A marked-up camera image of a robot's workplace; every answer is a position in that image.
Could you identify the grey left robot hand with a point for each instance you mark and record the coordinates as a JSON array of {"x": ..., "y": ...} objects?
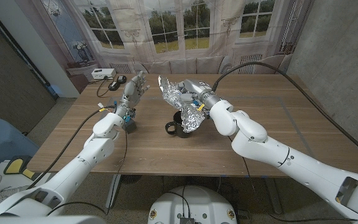
[{"x": 132, "y": 93}]

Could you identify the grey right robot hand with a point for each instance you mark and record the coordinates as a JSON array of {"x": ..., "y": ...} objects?
[{"x": 197, "y": 88}]

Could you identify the aluminum foil sheet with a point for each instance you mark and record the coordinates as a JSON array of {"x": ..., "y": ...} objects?
[{"x": 191, "y": 119}]

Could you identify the black mug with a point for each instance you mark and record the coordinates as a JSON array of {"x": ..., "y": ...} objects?
[{"x": 174, "y": 127}]

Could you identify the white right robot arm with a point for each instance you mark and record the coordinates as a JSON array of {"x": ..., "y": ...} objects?
[{"x": 291, "y": 165}]

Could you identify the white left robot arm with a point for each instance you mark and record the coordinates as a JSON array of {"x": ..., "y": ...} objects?
[{"x": 73, "y": 174}]

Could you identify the grey cube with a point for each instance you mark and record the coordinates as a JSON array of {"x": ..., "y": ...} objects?
[{"x": 131, "y": 127}]

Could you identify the white power box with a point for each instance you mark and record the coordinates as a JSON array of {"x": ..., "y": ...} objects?
[{"x": 102, "y": 73}]

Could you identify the white table leg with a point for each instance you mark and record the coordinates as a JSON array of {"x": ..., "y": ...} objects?
[{"x": 113, "y": 189}]

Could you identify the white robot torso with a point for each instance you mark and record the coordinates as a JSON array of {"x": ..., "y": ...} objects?
[{"x": 194, "y": 202}]

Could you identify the dark table leg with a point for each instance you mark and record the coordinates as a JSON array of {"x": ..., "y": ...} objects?
[{"x": 273, "y": 196}]

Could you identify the blue storage bin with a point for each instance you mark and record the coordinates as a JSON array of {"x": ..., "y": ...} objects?
[{"x": 5, "y": 143}]

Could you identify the yellow black pad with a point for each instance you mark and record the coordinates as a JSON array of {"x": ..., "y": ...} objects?
[{"x": 15, "y": 165}]

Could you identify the grey sneaker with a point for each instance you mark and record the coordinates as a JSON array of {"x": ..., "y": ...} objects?
[{"x": 8, "y": 193}]

